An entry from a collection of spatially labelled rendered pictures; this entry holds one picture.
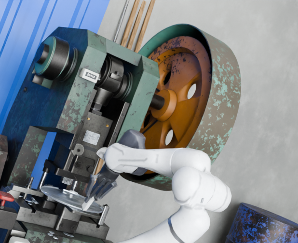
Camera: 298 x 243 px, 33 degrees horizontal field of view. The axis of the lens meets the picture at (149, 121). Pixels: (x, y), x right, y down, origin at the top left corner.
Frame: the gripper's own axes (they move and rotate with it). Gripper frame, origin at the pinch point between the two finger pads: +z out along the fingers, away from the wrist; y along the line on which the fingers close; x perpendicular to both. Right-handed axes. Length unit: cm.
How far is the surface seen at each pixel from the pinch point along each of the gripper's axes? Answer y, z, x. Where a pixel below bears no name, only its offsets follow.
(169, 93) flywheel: 34, -43, 44
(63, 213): -3.4, 12.4, 5.0
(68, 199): -2.8, 7.6, 8.8
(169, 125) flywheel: 37, -32, 33
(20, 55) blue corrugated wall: -3, 13, 148
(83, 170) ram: 1.4, -2.0, 18.6
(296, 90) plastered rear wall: 243, -49, 171
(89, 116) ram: -3.7, -22.1, 31.4
